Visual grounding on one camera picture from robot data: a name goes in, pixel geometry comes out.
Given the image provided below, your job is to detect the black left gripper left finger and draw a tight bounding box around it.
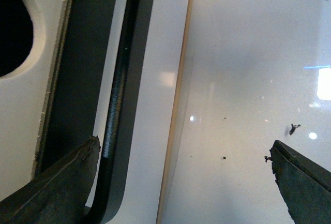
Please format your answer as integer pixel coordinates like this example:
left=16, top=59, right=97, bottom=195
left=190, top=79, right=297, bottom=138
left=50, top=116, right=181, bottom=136
left=1, top=136, right=100, bottom=223

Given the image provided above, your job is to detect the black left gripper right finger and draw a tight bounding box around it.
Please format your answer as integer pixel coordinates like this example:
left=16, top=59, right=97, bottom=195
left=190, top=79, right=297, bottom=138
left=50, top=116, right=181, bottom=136
left=264, top=140, right=330, bottom=223

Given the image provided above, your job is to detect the black drawer handle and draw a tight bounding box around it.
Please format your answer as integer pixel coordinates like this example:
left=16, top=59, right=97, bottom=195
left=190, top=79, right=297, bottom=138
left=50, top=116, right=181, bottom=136
left=81, top=0, right=140, bottom=223

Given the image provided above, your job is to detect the white drawer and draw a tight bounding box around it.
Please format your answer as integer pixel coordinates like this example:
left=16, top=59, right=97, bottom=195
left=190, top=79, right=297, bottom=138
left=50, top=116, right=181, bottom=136
left=102, top=0, right=188, bottom=223
left=1, top=0, right=70, bottom=199

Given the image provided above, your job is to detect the wooden drawer cabinet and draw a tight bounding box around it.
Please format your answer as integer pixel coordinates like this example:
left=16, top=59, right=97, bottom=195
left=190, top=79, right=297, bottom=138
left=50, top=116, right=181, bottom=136
left=156, top=0, right=193, bottom=223

